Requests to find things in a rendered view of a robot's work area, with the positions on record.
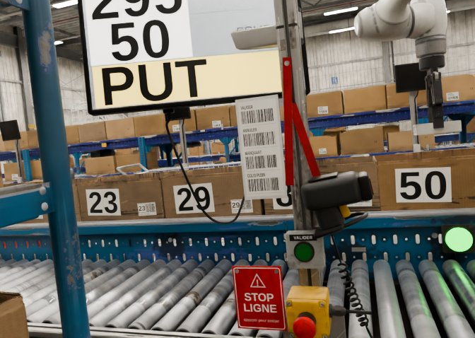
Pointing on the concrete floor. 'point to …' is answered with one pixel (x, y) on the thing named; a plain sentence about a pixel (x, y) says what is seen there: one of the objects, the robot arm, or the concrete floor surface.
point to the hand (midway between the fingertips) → (435, 119)
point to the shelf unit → (48, 158)
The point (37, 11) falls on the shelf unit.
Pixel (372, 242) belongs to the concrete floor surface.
